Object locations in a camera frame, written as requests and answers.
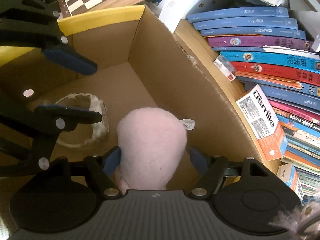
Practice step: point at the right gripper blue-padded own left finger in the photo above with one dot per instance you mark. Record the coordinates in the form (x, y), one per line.
(98, 170)

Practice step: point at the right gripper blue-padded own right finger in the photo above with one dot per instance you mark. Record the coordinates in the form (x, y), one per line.
(211, 171)

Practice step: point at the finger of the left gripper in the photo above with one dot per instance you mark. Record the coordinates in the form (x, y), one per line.
(67, 118)
(70, 58)

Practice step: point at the pink plush pig toy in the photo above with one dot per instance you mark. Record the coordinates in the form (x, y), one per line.
(152, 143)

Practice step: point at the small orange white box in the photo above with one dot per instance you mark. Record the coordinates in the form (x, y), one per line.
(288, 174)

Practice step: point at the white orange usmile box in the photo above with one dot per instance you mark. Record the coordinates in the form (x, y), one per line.
(263, 122)

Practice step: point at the yellow cardboard box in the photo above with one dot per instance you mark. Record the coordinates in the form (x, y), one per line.
(140, 64)

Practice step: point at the small red white box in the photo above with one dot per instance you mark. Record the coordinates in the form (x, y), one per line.
(225, 67)

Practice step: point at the row of leaning books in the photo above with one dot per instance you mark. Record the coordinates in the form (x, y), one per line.
(277, 49)

